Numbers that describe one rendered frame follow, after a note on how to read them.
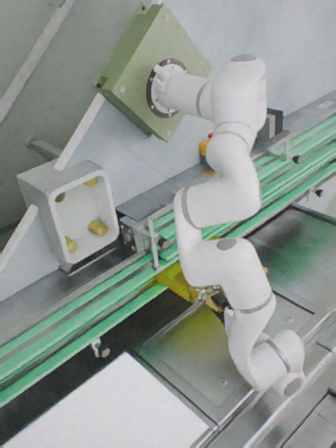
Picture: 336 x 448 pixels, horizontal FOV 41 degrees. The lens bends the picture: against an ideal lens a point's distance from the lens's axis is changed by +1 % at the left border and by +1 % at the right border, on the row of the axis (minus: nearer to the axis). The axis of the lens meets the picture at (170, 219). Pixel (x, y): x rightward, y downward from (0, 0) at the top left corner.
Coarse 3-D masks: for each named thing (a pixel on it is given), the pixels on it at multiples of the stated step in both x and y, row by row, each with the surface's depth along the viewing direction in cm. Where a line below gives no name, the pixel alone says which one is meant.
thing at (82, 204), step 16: (96, 176) 115; (80, 192) 122; (96, 192) 123; (64, 208) 120; (80, 208) 124; (96, 208) 128; (112, 208) 122; (64, 224) 122; (80, 224) 126; (112, 224) 126; (64, 240) 115; (80, 240) 126; (96, 240) 126; (112, 240) 127; (80, 256) 121
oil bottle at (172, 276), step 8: (176, 264) 129; (160, 272) 128; (168, 272) 127; (176, 272) 126; (160, 280) 131; (168, 280) 127; (176, 280) 124; (184, 280) 123; (176, 288) 126; (184, 288) 122; (192, 288) 121; (200, 288) 121; (184, 296) 124; (192, 296) 121
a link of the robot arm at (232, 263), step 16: (176, 208) 86; (176, 224) 85; (192, 224) 86; (192, 240) 85; (224, 240) 82; (240, 240) 81; (192, 256) 83; (208, 256) 81; (224, 256) 79; (240, 256) 79; (256, 256) 81; (192, 272) 82; (208, 272) 81; (224, 272) 80; (240, 272) 79; (256, 272) 81; (224, 288) 83; (240, 288) 81; (256, 288) 81; (240, 304) 83; (256, 304) 82
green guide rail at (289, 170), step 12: (324, 144) 176; (312, 156) 168; (324, 156) 168; (288, 168) 163; (300, 168) 161; (264, 180) 157; (276, 180) 156; (264, 192) 150; (204, 228) 137; (168, 240) 133; (168, 252) 128
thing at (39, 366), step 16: (304, 176) 175; (320, 176) 174; (288, 192) 167; (272, 208) 159; (240, 224) 153; (256, 224) 153; (144, 288) 131; (160, 288) 130; (112, 304) 127; (128, 304) 126; (144, 304) 126; (96, 320) 123; (112, 320) 122; (64, 336) 119; (80, 336) 119; (96, 336) 118; (48, 352) 115; (64, 352) 114; (32, 368) 112; (48, 368) 111; (0, 384) 109; (16, 384) 108; (0, 400) 105
